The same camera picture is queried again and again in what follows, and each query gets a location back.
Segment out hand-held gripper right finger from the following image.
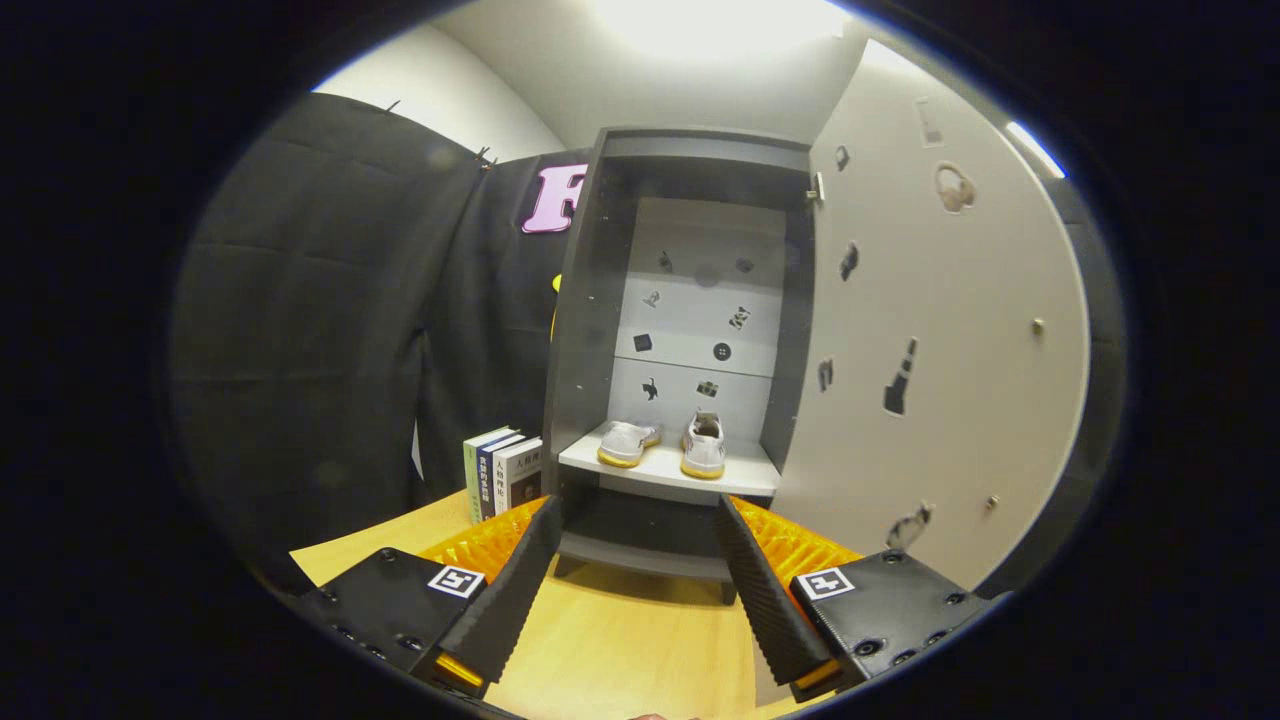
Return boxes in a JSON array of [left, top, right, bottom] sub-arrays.
[[714, 492, 1013, 704]]

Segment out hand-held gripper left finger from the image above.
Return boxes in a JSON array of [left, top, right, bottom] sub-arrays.
[[290, 495, 563, 701]]

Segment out white canvas shoe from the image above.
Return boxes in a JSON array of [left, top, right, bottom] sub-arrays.
[[597, 420, 662, 469], [681, 408, 728, 480]]

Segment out dark grey shoe cabinet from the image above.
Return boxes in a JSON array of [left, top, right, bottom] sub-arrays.
[[540, 125, 816, 606]]

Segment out dark blue spine book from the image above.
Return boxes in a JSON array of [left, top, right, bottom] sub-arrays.
[[476, 432, 529, 521]]

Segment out white portrait cover book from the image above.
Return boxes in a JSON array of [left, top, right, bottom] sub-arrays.
[[492, 437, 544, 517]]

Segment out black backdrop cloth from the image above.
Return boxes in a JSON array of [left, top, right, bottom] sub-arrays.
[[170, 92, 1131, 601]]

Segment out narrow ceiling strip light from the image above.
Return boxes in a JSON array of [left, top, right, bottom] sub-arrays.
[[1005, 120, 1067, 181]]

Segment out large ceiling light panel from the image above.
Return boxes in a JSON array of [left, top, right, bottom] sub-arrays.
[[590, 0, 851, 59]]

